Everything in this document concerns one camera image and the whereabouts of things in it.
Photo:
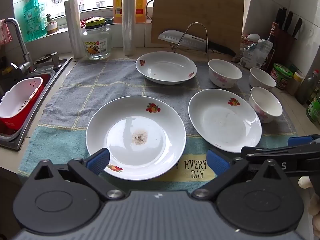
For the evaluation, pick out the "metal faucet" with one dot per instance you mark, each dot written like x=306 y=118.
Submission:
x=22 y=45

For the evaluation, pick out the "small potted plant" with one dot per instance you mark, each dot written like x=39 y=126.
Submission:
x=52 y=27

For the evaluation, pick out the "bamboo cutting board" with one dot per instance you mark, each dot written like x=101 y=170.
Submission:
x=200 y=10

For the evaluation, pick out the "white and blue food bag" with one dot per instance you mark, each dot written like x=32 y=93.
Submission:
x=255 y=53

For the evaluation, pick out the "stainless steel sink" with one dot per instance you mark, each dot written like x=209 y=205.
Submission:
x=15 y=140

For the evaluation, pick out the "green label bottle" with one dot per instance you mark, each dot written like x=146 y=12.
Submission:
x=313 y=110

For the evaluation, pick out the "orange cooking oil bottle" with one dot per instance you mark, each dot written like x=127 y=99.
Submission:
x=117 y=5

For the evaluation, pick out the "dark soy sauce bottle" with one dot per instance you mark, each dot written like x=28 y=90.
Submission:
x=271 y=55

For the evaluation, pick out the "white plate with centre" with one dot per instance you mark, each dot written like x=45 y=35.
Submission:
x=140 y=120

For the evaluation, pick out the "yellow lidded spice jar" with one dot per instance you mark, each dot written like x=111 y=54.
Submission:
x=295 y=85

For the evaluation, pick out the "green lidded sauce jar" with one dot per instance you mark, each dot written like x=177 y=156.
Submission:
x=281 y=77

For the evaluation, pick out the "metal sink knob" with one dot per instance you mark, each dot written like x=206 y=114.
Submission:
x=56 y=60

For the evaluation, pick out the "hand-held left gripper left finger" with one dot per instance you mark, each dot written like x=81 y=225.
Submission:
x=98 y=160

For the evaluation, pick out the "white floral bowl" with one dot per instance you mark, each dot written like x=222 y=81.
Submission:
x=225 y=77
x=265 y=105
x=261 y=80

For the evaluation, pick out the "grey checkered dish cloth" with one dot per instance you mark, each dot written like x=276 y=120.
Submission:
x=75 y=92

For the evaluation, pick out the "green detergent bottle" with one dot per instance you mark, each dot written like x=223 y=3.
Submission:
x=33 y=20

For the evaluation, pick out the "pink cloth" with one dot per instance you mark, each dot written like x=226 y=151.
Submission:
x=5 y=33

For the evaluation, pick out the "dark brown knife block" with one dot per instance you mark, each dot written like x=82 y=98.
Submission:
x=287 y=47

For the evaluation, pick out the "person's right hand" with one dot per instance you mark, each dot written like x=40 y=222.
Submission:
x=305 y=182

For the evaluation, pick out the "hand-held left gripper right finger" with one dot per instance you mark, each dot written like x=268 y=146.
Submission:
x=217 y=163

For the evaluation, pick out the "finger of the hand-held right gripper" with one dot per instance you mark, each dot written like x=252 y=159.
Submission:
x=275 y=152
x=300 y=140

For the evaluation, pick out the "stack of clear plastic cups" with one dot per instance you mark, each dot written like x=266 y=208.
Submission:
x=128 y=17

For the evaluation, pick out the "red basin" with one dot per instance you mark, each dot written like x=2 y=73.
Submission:
x=15 y=124

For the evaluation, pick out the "red and white food bag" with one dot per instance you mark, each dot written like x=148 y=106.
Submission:
x=250 y=38

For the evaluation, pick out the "white fruit print plate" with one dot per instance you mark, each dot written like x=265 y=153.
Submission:
x=165 y=67
x=220 y=122

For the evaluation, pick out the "metal sink strainer plug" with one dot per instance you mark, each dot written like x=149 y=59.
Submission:
x=43 y=58

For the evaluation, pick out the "glass jar with yellow lid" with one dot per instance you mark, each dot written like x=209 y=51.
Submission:
x=96 y=40

